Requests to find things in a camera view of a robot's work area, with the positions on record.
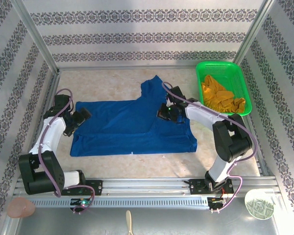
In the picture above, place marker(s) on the thin aluminium wall rail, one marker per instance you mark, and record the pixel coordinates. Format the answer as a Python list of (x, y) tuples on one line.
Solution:
[(127, 67)]

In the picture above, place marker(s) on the green plastic basket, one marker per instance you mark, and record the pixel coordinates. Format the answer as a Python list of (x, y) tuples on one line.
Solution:
[(237, 73)]

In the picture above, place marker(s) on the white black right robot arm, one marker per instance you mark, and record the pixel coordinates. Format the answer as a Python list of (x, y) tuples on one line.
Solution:
[(232, 142)]

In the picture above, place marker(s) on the yellow crumpled cloth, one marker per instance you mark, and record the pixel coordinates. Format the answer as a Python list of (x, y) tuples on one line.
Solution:
[(218, 98)]

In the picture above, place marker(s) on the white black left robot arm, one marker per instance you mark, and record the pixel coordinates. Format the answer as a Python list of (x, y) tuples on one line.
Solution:
[(51, 137)]

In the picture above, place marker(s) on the blue t-shirt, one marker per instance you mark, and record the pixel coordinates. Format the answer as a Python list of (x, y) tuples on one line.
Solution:
[(127, 127)]

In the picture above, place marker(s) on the wooden stick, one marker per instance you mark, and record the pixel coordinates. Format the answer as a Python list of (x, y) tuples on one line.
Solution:
[(129, 220)]

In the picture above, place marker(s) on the small controller board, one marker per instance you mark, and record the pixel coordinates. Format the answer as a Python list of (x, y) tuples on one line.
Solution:
[(82, 202), (216, 202)]

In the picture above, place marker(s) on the wide aluminium base rail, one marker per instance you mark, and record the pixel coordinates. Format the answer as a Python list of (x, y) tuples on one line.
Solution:
[(142, 182)]

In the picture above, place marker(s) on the pink translucent cup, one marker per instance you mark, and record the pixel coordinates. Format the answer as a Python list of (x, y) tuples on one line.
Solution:
[(20, 208)]

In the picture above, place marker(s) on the green patterned bowl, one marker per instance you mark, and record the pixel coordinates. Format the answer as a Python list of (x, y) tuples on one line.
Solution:
[(259, 204)]

